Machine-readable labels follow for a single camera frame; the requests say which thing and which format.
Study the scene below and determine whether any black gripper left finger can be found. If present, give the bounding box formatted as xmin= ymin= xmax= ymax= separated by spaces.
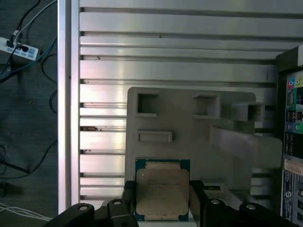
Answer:
xmin=46 ymin=180 xmax=137 ymax=227

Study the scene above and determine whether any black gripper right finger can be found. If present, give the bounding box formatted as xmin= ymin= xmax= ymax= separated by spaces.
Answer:
xmin=189 ymin=180 xmax=295 ymax=227

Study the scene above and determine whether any CPU with silver top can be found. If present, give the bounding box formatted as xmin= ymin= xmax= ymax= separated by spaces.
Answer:
xmin=134 ymin=158 xmax=191 ymax=223

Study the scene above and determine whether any grey parts rack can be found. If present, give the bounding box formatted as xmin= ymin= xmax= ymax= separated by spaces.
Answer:
xmin=126 ymin=86 xmax=284 ymax=227

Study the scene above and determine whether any open black PC case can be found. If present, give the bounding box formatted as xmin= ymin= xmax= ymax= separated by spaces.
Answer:
xmin=274 ymin=45 xmax=303 ymax=227

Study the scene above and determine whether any white power strip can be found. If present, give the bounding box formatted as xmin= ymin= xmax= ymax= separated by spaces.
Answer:
xmin=0 ymin=36 xmax=43 ymax=61

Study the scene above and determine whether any blue cable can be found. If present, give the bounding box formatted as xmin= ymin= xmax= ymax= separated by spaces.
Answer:
xmin=0 ymin=33 xmax=59 ymax=82

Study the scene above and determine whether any white cable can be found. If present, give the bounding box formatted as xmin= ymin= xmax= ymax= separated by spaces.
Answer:
xmin=10 ymin=0 xmax=59 ymax=42

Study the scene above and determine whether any black cable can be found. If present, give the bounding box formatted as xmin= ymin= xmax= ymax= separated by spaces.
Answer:
xmin=8 ymin=0 xmax=43 ymax=47

